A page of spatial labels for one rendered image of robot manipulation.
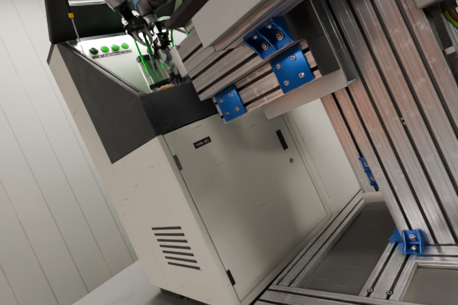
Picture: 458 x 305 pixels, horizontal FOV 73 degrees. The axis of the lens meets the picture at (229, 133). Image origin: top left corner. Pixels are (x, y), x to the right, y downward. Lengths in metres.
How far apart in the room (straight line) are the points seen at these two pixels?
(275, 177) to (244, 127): 0.27
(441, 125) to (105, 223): 2.56
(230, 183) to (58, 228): 1.81
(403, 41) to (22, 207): 2.59
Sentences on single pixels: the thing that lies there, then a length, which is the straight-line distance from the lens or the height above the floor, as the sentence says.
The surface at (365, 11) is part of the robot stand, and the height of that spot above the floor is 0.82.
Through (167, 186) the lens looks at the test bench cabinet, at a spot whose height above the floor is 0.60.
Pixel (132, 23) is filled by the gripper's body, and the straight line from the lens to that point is 1.35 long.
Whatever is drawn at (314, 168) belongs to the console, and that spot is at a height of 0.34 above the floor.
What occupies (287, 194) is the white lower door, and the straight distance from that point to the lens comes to 1.47.
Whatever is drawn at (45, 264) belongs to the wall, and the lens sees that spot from 2.80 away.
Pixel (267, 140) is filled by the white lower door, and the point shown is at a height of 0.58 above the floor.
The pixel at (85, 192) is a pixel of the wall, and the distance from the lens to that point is 2.87.
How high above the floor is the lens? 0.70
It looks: 1 degrees down
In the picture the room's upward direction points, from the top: 25 degrees counter-clockwise
